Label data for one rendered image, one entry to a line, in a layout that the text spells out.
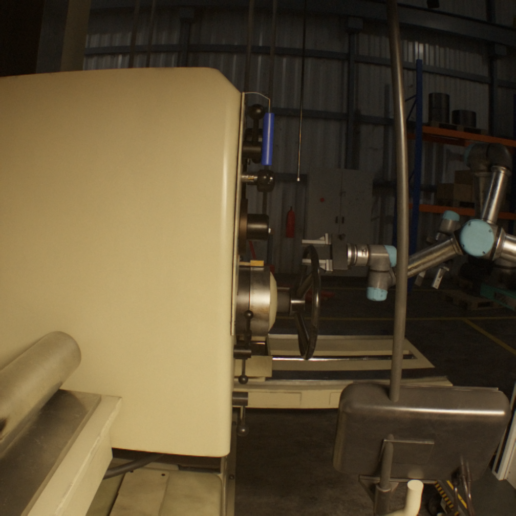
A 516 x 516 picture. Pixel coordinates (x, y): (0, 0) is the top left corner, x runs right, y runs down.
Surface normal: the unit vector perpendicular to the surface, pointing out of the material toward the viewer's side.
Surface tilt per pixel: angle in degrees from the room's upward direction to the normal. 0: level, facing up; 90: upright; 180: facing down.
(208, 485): 0
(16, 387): 41
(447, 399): 20
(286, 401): 90
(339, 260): 59
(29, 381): 49
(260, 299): 72
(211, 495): 0
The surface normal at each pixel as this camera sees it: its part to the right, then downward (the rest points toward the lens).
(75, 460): 0.05, -0.99
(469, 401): -0.02, -0.89
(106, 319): 0.05, 0.14
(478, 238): -0.57, 0.06
